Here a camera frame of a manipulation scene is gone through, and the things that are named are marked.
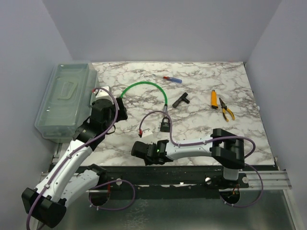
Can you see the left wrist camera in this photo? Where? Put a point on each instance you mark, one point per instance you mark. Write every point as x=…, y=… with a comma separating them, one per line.
x=102, y=94

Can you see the aluminium rail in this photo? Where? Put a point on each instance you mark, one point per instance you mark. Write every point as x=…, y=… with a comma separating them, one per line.
x=268, y=179

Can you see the translucent plastic storage box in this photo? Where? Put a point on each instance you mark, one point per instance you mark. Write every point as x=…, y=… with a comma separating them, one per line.
x=67, y=100

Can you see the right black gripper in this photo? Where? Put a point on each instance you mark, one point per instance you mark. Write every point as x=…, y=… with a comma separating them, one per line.
x=148, y=162

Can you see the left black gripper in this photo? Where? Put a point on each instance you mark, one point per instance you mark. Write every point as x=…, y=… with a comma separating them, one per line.
x=122, y=114

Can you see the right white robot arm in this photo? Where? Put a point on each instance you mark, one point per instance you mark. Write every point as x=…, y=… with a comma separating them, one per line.
x=224, y=147

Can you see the black T-shaped tool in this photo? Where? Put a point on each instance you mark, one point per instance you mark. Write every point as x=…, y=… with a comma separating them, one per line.
x=182, y=98

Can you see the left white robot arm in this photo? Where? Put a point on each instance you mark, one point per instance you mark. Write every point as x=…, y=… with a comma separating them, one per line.
x=50, y=199

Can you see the black padlock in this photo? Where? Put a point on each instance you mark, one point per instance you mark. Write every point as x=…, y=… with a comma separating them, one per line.
x=165, y=125

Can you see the red blue screwdriver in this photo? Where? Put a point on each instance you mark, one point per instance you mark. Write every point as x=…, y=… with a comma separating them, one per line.
x=171, y=79

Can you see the yellow handled pliers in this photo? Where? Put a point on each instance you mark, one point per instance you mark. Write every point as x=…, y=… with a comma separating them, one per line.
x=225, y=110

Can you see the yellow utility knife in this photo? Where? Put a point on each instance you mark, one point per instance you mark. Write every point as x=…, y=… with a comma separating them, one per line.
x=214, y=104

